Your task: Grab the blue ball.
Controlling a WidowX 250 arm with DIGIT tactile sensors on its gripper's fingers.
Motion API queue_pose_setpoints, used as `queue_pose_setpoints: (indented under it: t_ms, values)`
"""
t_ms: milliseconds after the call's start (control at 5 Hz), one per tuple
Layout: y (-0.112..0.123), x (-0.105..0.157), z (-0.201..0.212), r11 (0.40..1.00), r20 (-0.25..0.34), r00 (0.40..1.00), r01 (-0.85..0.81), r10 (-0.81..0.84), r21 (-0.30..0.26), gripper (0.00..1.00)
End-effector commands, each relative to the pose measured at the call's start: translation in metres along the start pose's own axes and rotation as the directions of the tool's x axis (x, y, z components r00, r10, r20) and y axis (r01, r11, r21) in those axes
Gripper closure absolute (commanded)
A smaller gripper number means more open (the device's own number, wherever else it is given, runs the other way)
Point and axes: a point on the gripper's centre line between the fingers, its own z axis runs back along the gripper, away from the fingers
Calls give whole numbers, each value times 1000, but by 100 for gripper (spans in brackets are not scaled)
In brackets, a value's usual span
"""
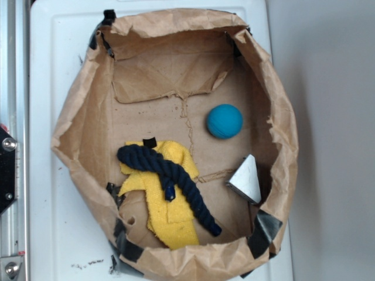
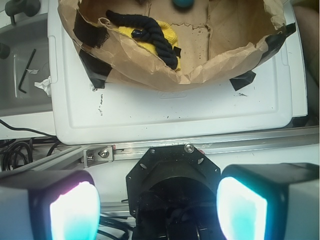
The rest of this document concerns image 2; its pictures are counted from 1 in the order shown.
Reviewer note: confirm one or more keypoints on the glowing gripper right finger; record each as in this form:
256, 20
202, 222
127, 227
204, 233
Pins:
269, 201

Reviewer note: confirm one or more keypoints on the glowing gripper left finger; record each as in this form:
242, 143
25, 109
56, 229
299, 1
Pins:
48, 205

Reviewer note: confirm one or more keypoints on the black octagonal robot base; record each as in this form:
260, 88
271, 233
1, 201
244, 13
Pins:
172, 195

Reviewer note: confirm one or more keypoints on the blue ball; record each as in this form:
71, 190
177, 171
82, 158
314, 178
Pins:
183, 3

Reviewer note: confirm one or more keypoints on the white plastic bin lid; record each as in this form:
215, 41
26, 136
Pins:
121, 113

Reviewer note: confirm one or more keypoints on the crumpled white paper scrap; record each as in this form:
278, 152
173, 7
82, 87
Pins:
45, 85

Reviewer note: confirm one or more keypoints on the clear plastic tray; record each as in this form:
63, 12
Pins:
16, 45

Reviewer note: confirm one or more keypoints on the black hex key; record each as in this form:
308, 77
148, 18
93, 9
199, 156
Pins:
25, 71

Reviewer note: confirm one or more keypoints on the brown paper bag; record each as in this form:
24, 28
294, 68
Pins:
217, 40

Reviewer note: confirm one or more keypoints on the aluminium frame rail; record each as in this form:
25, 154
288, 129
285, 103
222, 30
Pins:
286, 145

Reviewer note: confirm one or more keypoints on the metal corner bracket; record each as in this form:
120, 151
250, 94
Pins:
97, 155

